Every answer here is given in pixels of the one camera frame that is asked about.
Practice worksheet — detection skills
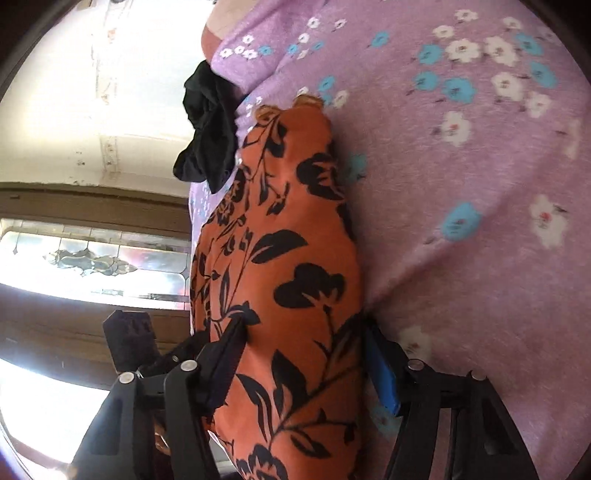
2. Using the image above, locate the pink mattress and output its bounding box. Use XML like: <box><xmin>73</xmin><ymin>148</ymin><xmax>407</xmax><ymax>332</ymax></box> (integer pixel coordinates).
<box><xmin>201</xmin><ymin>0</ymin><xmax>259</xmax><ymax>63</ymax></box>

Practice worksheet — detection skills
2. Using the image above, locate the purple floral bed sheet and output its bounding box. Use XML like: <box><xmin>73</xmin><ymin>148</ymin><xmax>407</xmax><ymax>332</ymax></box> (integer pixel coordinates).
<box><xmin>209</xmin><ymin>1</ymin><xmax>590</xmax><ymax>479</ymax></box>

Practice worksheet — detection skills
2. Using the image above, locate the orange black floral garment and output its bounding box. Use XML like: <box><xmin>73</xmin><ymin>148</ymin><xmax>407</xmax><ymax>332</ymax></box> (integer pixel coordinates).
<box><xmin>190</xmin><ymin>95</ymin><xmax>363</xmax><ymax>479</ymax></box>

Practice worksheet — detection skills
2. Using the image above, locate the stained glass wooden door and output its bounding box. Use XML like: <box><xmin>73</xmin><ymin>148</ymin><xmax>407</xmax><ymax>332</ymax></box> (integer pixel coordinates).
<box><xmin>1</xmin><ymin>183</ymin><xmax>192</xmax><ymax>389</ymax></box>

